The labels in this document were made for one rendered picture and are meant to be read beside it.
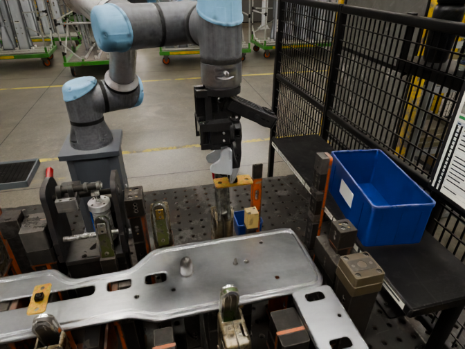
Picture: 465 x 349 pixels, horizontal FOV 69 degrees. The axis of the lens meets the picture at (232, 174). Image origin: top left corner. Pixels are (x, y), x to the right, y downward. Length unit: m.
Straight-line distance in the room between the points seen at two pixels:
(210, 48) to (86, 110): 0.75
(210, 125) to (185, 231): 0.89
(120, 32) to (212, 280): 0.58
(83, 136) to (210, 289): 0.74
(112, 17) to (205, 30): 0.15
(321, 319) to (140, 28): 0.68
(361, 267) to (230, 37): 0.58
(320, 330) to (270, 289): 0.15
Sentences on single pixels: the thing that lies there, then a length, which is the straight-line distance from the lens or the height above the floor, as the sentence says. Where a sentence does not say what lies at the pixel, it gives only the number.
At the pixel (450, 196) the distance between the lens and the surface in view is 1.02.
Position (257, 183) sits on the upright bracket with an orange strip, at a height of 1.14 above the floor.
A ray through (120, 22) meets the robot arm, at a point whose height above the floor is 1.58.
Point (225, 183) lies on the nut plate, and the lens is 0.74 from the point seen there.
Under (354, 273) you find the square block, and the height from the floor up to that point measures 1.06.
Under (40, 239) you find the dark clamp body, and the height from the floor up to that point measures 1.05.
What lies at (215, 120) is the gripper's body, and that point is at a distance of 0.66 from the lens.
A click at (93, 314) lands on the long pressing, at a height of 1.00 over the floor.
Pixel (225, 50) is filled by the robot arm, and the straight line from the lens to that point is 0.60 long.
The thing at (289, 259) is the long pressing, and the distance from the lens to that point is 0.93.
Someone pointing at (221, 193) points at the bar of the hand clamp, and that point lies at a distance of 0.94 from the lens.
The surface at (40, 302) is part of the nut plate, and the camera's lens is 0.93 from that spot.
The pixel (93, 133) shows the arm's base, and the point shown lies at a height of 1.16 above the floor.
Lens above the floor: 1.65
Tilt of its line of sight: 31 degrees down
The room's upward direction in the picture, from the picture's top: straight up
